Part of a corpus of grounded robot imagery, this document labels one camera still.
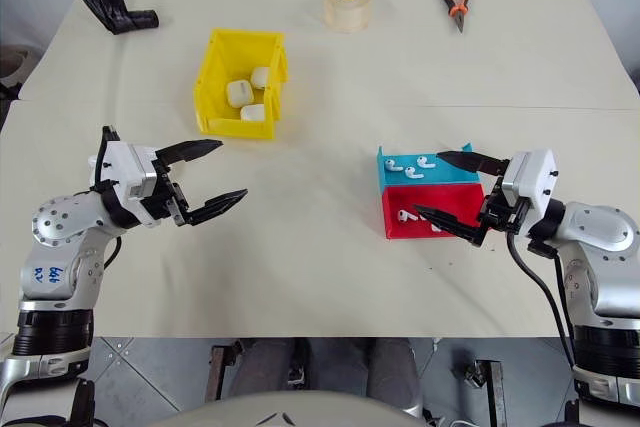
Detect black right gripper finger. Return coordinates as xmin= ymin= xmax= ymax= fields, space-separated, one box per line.
xmin=411 ymin=204 xmax=489 ymax=249
xmin=435 ymin=149 xmax=512 ymax=176

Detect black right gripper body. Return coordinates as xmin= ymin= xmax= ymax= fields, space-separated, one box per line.
xmin=476 ymin=165 xmax=531 ymax=236

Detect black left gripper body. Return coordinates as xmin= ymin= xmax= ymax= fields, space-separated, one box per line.
xmin=141 ymin=156 xmax=195 ymax=229

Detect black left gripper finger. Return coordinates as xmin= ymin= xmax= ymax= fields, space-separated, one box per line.
xmin=182 ymin=188 xmax=250 ymax=227
xmin=154 ymin=138 xmax=225 ymax=169

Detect white earbud case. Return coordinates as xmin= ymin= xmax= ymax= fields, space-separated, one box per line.
xmin=239 ymin=103 xmax=268 ymax=124
xmin=249 ymin=65 xmax=273 ymax=90
xmin=225 ymin=78 xmax=253 ymax=109

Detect yellow plastic bin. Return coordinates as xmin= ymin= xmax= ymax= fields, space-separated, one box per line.
xmin=192 ymin=27 xmax=292 ymax=141

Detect blue open tray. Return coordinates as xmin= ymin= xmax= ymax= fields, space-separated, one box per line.
xmin=375 ymin=142 xmax=484 ymax=194

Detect red open tray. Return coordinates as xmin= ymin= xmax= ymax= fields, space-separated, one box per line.
xmin=380 ymin=181 xmax=486 ymax=240

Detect cream table cover sheet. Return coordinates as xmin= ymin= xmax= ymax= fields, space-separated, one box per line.
xmin=0 ymin=0 xmax=640 ymax=340

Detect orange black needle-nose pliers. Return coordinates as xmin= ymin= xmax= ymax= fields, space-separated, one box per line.
xmin=439 ymin=0 xmax=472 ymax=35

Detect black plastic printed part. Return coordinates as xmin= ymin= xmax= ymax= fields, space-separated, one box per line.
xmin=77 ymin=0 xmax=161 ymax=38

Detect dark grey rounded shape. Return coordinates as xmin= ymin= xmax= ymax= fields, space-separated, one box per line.
xmin=366 ymin=337 xmax=422 ymax=409

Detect beige tape roll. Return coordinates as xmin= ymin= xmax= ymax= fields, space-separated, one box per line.
xmin=321 ymin=0 xmax=375 ymax=35

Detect grey round object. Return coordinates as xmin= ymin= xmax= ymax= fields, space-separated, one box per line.
xmin=0 ymin=43 xmax=39 ymax=99

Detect beige robot torso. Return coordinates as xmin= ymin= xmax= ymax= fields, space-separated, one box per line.
xmin=148 ymin=388 xmax=427 ymax=427

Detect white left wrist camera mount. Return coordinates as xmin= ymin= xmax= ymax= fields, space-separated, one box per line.
xmin=88 ymin=142 xmax=162 ymax=226

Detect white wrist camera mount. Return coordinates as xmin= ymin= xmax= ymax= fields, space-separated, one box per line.
xmin=500 ymin=147 xmax=560 ymax=214
xmin=88 ymin=142 xmax=162 ymax=226

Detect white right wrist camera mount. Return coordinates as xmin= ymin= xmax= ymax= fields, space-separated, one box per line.
xmin=500 ymin=147 xmax=560 ymax=214

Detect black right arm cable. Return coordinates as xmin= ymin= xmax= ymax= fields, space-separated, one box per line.
xmin=505 ymin=230 xmax=577 ymax=369

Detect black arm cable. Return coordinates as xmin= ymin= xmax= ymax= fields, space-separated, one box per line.
xmin=94 ymin=124 xmax=124 ymax=268
xmin=505 ymin=230 xmax=577 ymax=369

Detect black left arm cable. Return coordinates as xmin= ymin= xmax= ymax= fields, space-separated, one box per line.
xmin=94 ymin=124 xmax=124 ymax=268

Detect rusty metal frame post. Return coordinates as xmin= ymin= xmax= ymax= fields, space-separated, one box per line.
xmin=209 ymin=343 xmax=242 ymax=402
xmin=473 ymin=357 xmax=505 ymax=427

